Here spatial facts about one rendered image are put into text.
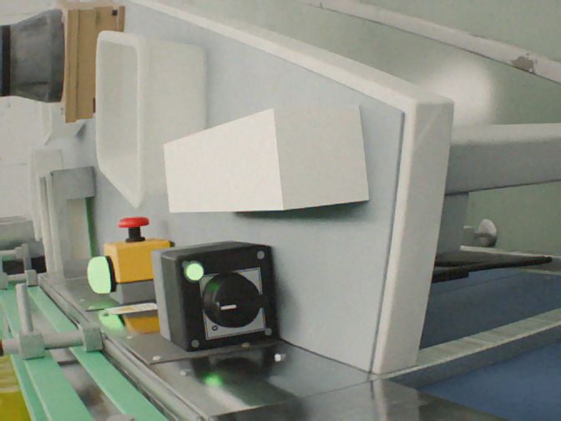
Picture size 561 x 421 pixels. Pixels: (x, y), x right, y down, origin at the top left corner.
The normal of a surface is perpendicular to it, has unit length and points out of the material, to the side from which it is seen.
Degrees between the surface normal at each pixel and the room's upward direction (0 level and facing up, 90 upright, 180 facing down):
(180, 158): 0
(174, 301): 0
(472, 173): 90
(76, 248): 90
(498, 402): 90
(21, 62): 71
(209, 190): 0
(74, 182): 90
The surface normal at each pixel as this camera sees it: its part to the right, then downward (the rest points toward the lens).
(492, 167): 0.43, 0.36
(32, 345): 0.42, 0.01
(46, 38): 0.09, -0.10
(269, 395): -0.09, -0.99
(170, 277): -0.91, 0.11
